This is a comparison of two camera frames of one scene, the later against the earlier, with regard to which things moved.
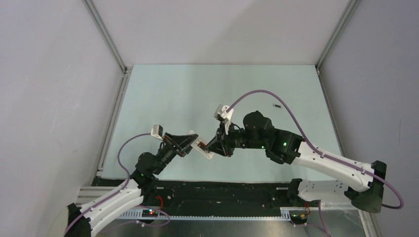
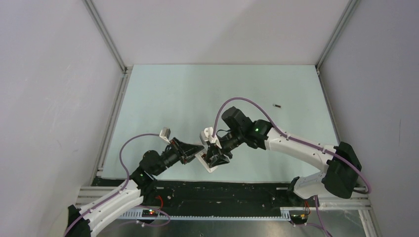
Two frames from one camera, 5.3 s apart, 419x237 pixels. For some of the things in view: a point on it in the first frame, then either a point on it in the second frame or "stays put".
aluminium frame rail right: x=348 y=12 stays put
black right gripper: x=224 y=147 → x=219 y=158
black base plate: x=206 y=195 stays put
